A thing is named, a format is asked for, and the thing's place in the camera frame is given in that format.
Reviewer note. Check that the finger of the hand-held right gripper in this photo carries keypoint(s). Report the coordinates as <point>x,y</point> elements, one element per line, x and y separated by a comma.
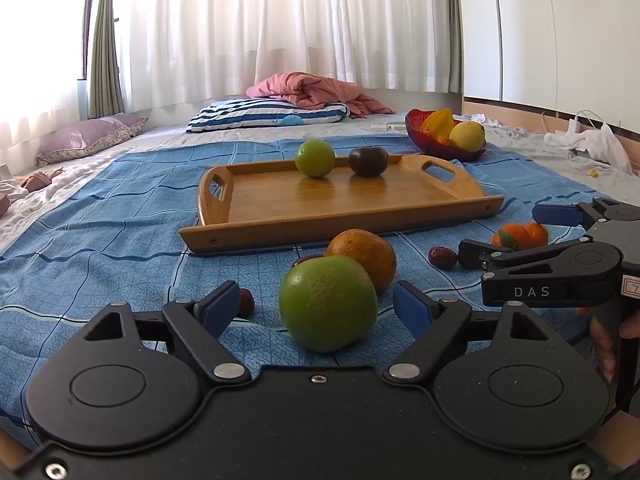
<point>475,252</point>
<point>555,215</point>

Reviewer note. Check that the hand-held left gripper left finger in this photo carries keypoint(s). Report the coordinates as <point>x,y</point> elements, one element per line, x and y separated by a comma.
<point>220,308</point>

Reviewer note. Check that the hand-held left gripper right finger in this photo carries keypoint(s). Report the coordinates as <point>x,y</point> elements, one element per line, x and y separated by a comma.
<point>412,306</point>

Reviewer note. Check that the red date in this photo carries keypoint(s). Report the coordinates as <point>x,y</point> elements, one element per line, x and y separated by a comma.
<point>246,303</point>
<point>443,257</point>
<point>305,260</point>

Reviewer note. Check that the small tangerine with stem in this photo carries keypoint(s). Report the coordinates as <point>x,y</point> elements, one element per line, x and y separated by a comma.
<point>510,237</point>

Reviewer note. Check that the large orange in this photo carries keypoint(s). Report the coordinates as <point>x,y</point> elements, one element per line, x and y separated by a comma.
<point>370,255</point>

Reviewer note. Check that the green apple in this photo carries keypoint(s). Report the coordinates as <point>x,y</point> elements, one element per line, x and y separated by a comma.
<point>327,305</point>
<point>315,158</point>

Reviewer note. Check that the wooden tray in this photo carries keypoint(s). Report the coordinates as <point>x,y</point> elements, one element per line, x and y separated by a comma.
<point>325,200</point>

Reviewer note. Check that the person's right hand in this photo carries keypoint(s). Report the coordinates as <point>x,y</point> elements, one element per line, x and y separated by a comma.
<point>602,345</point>

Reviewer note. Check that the white clothes pile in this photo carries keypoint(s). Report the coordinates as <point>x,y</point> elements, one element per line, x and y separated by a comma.
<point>600,142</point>

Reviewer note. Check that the red glass bowl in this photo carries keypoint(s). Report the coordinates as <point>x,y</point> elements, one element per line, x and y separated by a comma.
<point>440,152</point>

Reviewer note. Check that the yellow mango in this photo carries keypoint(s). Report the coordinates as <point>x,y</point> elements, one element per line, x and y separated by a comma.
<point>467,136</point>

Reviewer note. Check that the small orange kumquat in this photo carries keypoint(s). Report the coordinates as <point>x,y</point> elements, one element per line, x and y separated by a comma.
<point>443,140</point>

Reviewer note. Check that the white crumpled cloth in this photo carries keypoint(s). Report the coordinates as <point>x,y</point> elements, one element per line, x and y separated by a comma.
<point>482,119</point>

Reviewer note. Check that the yellow starfruit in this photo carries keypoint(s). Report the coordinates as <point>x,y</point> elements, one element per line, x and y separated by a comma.
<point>437,120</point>

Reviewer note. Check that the blue checked sheet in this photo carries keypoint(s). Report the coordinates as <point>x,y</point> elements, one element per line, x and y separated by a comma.
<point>100,240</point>

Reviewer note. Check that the dark purple round fruit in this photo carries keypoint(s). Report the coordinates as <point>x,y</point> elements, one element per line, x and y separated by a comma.
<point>368,161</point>

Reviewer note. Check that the small white box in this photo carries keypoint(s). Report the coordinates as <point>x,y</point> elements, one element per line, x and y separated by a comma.
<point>390,127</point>

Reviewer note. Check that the white wardrobe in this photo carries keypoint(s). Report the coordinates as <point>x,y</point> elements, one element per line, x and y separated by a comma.
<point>550,25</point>

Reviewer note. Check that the blue striped pillow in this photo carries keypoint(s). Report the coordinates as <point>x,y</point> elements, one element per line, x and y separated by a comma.
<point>260,112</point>

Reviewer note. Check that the green curtain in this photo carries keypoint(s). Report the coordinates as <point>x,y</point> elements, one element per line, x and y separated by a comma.
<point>104,60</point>
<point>455,25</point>

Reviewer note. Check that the purple pillow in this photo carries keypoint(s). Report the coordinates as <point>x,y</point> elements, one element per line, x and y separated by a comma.
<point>85,137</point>

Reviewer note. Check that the pink cloth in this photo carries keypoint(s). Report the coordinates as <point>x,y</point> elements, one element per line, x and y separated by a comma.
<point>37,180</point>

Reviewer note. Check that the pink blanket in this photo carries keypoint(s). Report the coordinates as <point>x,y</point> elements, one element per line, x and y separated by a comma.
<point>320,90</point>

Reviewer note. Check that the white sheer curtain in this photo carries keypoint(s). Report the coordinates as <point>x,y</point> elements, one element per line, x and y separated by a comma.
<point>40,35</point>
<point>280,25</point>

